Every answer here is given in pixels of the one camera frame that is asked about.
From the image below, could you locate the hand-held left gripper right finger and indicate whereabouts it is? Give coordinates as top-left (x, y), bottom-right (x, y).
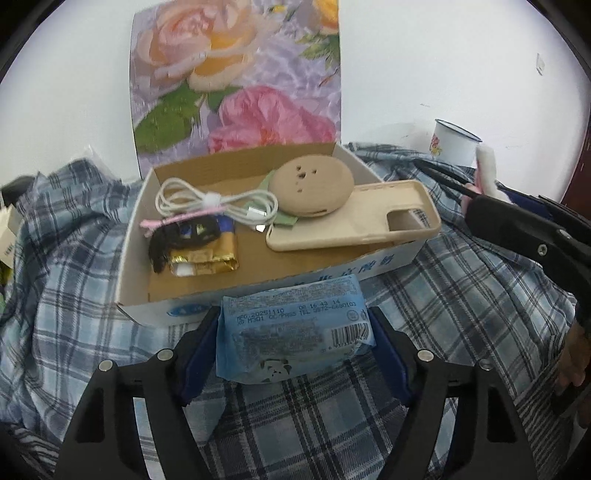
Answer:
top-left (367, 305), bottom-right (539, 480)

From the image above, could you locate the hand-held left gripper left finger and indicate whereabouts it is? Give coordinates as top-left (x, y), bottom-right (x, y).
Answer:
top-left (60, 305), bottom-right (222, 480)

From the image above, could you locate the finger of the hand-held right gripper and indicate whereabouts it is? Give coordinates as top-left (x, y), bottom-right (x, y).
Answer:
top-left (464, 194), bottom-right (579, 274)
top-left (499, 185), bottom-right (591, 236)

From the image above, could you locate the white oval pouch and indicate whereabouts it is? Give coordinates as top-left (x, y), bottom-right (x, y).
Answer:
top-left (475, 144), bottom-right (502, 200)

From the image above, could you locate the gold and blue cigarette pack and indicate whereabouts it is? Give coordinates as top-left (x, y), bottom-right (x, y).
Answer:
top-left (166, 222), bottom-right (241, 278)

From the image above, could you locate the blue tissue packet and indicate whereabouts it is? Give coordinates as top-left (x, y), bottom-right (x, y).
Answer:
top-left (216, 274), bottom-right (377, 385)

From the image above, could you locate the black hair scrunchie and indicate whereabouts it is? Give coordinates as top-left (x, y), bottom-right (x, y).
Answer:
top-left (148, 217), bottom-right (222, 275)

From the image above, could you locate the cardboard box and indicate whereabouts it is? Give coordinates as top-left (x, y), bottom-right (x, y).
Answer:
top-left (115, 142), bottom-right (441, 326)

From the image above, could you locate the pink strap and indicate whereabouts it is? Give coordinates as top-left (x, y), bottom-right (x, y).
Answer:
top-left (141, 208), bottom-right (222, 229)

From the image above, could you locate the beige phone case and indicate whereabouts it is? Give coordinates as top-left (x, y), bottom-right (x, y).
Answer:
top-left (265, 180), bottom-right (441, 252)

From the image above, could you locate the white charging cable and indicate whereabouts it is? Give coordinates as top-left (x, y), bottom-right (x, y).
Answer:
top-left (154, 178), bottom-right (280, 232)

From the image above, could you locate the round beige pouch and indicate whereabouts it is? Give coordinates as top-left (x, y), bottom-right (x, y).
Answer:
top-left (268, 154), bottom-right (356, 217)

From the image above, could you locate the person's right hand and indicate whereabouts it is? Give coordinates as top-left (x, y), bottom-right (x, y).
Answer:
top-left (554, 318), bottom-right (591, 391)

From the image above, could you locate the blue plaid shirt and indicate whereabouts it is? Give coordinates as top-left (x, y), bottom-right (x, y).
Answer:
top-left (0, 141), bottom-right (591, 480)

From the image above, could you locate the white enamel mug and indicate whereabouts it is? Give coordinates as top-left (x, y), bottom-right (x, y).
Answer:
top-left (427, 119), bottom-right (483, 168)

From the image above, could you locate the grey striped blanket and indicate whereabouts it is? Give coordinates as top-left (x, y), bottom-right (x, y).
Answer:
top-left (0, 415), bottom-right (65, 480)

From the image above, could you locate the small white carton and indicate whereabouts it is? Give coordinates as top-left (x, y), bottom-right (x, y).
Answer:
top-left (0, 205), bottom-right (24, 268)

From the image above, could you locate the dark grey object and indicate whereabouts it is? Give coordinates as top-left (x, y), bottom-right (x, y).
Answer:
top-left (0, 175), bottom-right (38, 204)

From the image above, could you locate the floral rose poster board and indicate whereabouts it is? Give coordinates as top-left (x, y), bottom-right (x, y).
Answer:
top-left (127, 0), bottom-right (343, 183)

